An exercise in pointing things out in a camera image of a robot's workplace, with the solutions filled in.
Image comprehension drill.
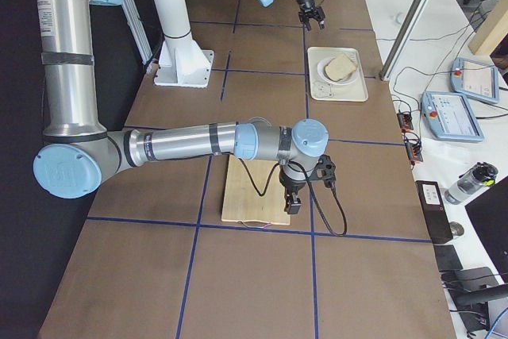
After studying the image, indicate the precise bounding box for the teach pendant tablet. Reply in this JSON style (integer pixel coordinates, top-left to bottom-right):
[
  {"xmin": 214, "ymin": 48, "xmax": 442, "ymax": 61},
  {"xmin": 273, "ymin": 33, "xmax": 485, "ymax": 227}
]
[
  {"xmin": 421, "ymin": 91, "xmax": 484, "ymax": 143},
  {"xmin": 450, "ymin": 58, "xmax": 499, "ymax": 105}
]

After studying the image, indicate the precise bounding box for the wooden plank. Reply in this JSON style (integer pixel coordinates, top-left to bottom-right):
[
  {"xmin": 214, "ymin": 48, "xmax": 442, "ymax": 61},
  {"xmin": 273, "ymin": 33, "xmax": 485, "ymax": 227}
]
[{"xmin": 468, "ymin": 0, "xmax": 507, "ymax": 56}]

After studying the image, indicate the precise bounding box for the orange connector block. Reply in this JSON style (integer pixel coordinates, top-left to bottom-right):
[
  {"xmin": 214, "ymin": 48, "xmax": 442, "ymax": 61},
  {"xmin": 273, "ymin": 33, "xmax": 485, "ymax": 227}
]
[
  {"xmin": 403, "ymin": 135, "xmax": 423, "ymax": 165},
  {"xmin": 396, "ymin": 111, "xmax": 414, "ymax": 133}
]

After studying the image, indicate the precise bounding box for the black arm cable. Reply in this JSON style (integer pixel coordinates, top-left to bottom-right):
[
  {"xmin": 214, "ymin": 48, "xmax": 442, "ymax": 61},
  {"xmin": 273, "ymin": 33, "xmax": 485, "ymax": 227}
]
[{"xmin": 240, "ymin": 158, "xmax": 349, "ymax": 237}]

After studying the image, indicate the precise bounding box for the orange connector block near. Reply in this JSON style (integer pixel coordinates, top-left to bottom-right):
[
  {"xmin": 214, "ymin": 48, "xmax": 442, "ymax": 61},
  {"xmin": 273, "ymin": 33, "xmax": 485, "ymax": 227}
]
[{"xmin": 403, "ymin": 135, "xmax": 423, "ymax": 165}]

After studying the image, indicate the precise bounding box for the bread slice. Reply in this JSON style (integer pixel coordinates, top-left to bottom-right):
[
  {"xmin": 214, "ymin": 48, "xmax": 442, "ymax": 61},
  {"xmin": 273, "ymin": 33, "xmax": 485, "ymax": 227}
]
[{"xmin": 324, "ymin": 53, "xmax": 356, "ymax": 81}]

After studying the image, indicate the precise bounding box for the wooden cutting board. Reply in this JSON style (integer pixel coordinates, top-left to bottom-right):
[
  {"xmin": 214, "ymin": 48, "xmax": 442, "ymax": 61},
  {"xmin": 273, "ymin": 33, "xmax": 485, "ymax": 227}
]
[{"xmin": 221, "ymin": 156, "xmax": 291, "ymax": 226}]

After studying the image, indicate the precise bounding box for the clear water bottle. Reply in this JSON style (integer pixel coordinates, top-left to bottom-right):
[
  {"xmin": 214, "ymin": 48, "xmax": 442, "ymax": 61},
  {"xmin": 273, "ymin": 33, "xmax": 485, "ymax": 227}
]
[{"xmin": 444, "ymin": 162, "xmax": 498, "ymax": 205}]

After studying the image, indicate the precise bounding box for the aluminium frame post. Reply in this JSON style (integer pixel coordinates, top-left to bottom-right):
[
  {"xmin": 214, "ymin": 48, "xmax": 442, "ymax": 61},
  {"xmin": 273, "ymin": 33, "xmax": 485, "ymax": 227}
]
[{"xmin": 379, "ymin": 0, "xmax": 429, "ymax": 81}]

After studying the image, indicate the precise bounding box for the near teach pendant tablet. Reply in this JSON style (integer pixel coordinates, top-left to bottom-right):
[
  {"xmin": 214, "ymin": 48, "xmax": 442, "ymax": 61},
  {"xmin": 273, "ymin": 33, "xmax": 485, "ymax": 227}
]
[{"xmin": 421, "ymin": 91, "xmax": 484, "ymax": 143}]

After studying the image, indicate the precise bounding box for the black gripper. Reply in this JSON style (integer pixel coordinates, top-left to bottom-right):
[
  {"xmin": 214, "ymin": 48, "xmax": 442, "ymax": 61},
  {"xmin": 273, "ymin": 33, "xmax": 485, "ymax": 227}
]
[
  {"xmin": 298, "ymin": 0, "xmax": 325, "ymax": 31},
  {"xmin": 279, "ymin": 174, "xmax": 306, "ymax": 214}
]

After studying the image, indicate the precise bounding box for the far teach pendant tablet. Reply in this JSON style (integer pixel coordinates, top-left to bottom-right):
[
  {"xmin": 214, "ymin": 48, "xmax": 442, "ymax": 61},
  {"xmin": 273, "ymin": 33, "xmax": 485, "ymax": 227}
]
[{"xmin": 450, "ymin": 58, "xmax": 499, "ymax": 105}]

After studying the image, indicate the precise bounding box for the dark brown box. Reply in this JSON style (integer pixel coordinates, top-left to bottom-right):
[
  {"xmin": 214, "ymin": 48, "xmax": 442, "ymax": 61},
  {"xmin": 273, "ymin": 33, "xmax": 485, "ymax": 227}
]
[{"xmin": 415, "ymin": 180, "xmax": 453, "ymax": 245}]

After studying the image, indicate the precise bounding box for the white round plate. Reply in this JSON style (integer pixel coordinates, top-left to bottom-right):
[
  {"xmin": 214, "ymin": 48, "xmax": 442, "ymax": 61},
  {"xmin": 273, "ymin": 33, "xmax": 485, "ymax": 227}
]
[{"xmin": 317, "ymin": 56, "xmax": 359, "ymax": 86}]

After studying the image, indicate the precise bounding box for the orange connector block far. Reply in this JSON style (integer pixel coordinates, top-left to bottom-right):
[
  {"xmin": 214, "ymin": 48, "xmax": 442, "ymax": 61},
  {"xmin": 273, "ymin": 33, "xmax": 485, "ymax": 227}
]
[{"xmin": 396, "ymin": 111, "xmax": 414, "ymax": 133}]

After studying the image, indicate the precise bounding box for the black desk stand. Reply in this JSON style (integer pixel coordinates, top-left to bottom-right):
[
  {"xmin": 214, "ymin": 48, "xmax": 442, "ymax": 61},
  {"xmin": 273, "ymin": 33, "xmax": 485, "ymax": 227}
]
[{"xmin": 441, "ymin": 267, "xmax": 507, "ymax": 318}]

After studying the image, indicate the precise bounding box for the black monitor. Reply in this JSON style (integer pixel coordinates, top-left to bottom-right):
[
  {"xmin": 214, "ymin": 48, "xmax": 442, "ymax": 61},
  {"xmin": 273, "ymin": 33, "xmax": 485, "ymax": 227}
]
[{"xmin": 465, "ymin": 180, "xmax": 508, "ymax": 282}]

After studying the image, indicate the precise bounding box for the cream bear tray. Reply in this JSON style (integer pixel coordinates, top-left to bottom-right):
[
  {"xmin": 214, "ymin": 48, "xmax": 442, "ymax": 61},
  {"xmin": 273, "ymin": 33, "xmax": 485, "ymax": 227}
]
[{"xmin": 307, "ymin": 47, "xmax": 368, "ymax": 102}]

